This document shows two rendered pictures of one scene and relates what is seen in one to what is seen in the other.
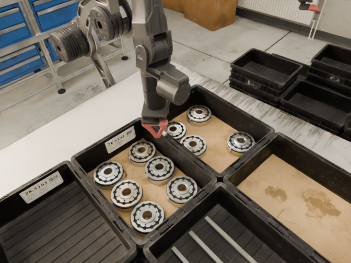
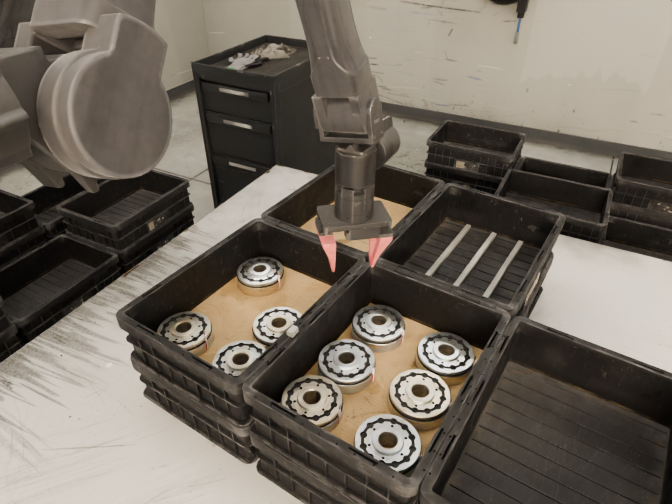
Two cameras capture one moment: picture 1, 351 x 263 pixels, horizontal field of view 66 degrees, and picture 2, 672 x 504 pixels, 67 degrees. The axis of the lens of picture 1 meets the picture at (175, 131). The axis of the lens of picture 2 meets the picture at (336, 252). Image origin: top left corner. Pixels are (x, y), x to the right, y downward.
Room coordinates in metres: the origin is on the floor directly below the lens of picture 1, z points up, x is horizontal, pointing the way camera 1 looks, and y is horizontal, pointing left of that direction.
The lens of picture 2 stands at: (0.77, 0.66, 1.55)
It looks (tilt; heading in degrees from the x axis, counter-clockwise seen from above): 36 degrees down; 253
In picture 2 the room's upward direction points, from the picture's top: straight up
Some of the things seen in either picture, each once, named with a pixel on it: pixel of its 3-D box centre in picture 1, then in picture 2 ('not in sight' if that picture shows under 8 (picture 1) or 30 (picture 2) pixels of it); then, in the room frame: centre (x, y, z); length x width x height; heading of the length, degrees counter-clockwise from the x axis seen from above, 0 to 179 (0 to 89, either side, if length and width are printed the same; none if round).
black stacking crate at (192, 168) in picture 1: (142, 179); (384, 373); (0.52, 0.12, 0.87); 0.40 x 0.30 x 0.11; 39
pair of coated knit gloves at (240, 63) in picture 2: not in sight; (241, 61); (0.46, -1.83, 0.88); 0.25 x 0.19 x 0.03; 45
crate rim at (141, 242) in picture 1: (140, 170); (386, 352); (0.52, 0.12, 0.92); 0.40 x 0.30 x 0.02; 39
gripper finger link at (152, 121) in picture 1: (156, 122); (364, 241); (0.54, 0.05, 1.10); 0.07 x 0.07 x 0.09; 84
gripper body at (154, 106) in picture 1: (154, 97); (354, 202); (0.56, 0.05, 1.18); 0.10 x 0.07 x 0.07; 174
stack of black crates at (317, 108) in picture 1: (311, 119); (58, 310); (1.32, -0.94, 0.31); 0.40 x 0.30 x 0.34; 45
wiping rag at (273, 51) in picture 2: not in sight; (274, 49); (0.28, -1.97, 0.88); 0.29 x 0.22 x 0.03; 45
